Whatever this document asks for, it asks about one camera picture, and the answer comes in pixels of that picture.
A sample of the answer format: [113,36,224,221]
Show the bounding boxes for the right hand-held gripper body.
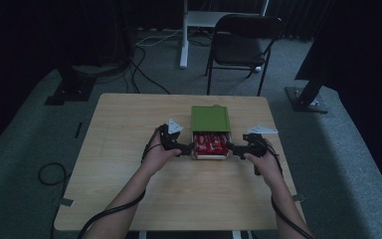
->
[243,124,279,158]

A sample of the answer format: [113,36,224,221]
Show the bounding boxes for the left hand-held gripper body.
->
[158,118,184,151]

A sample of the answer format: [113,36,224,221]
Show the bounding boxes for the pile of red packets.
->
[193,131,230,156]

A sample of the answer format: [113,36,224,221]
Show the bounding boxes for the person's left hand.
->
[140,133,182,173]

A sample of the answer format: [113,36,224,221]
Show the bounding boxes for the person's right hand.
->
[247,142,285,190]

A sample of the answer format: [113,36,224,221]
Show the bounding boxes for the black stand base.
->
[285,78,329,115]
[44,64,97,107]

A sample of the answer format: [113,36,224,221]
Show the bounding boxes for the black folding chair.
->
[204,13,284,98]

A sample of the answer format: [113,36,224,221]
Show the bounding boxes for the black floor cables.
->
[122,44,172,96]

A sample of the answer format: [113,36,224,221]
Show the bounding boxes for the white desk frame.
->
[178,0,271,70]

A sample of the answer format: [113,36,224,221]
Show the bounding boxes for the white floor cable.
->
[134,28,184,48]

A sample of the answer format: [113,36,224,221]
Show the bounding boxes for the black looped floor cable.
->
[38,161,69,186]

